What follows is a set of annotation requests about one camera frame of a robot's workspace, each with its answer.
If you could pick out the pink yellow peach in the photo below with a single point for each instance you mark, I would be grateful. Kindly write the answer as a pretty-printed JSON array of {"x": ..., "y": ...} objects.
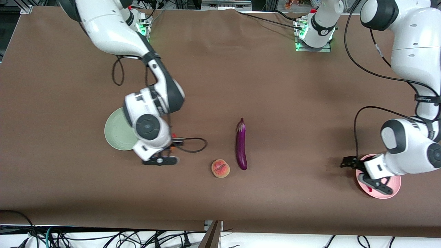
[{"x": 220, "y": 168}]

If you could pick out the long purple eggplant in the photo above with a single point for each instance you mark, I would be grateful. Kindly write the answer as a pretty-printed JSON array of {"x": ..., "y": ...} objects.
[{"x": 241, "y": 148}]

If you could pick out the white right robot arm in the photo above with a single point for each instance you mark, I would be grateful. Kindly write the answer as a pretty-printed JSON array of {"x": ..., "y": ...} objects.
[{"x": 103, "y": 27}]

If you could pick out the pink round plate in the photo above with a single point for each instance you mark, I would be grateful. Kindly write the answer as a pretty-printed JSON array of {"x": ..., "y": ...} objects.
[{"x": 396, "y": 184}]

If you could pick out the light green round plate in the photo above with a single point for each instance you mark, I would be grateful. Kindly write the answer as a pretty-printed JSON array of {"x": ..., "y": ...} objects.
[{"x": 115, "y": 134}]

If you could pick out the brown table cover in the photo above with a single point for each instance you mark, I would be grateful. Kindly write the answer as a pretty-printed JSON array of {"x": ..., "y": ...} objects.
[{"x": 258, "y": 86}]

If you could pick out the aluminium frame post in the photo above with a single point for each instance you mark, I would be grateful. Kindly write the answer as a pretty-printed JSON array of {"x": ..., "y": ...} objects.
[{"x": 212, "y": 237}]

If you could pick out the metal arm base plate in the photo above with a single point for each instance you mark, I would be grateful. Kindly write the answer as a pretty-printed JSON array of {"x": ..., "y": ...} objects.
[
  {"x": 147, "y": 34},
  {"x": 313, "y": 49}
]

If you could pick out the aluminium frame bar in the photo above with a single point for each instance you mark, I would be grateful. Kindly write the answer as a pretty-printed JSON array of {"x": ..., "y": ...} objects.
[{"x": 225, "y": 5}]

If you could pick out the metal corner bracket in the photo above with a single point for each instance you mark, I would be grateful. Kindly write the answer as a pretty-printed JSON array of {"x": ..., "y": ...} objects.
[{"x": 26, "y": 9}]

